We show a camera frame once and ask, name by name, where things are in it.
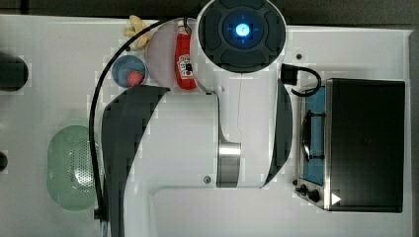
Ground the green plastic strainer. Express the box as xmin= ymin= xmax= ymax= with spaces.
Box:
xmin=46 ymin=124 xmax=97 ymax=211

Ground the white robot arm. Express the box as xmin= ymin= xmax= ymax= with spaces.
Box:
xmin=101 ymin=0 xmax=293 ymax=237

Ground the red ketchup bottle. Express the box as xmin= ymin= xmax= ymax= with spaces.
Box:
xmin=175 ymin=20 xmax=197 ymax=90

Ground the grey oval plate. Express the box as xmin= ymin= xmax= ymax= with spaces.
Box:
xmin=146 ymin=18 xmax=183 ymax=90

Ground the red strawberry in bowl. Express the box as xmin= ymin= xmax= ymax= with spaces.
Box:
xmin=127 ymin=71 xmax=144 ymax=87

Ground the blue bowl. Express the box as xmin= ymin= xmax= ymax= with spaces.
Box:
xmin=112 ymin=55 xmax=147 ymax=88

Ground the yellow banana peel toy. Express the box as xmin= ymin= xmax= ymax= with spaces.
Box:
xmin=124 ymin=15 xmax=151 ymax=50

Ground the black toaster oven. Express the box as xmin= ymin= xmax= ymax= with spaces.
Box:
xmin=293 ymin=78 xmax=405 ymax=213

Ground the black pot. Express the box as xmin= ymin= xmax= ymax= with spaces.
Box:
xmin=0 ymin=52 xmax=29 ymax=92

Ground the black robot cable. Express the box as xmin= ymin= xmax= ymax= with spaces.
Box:
xmin=88 ymin=17 xmax=179 ymax=221

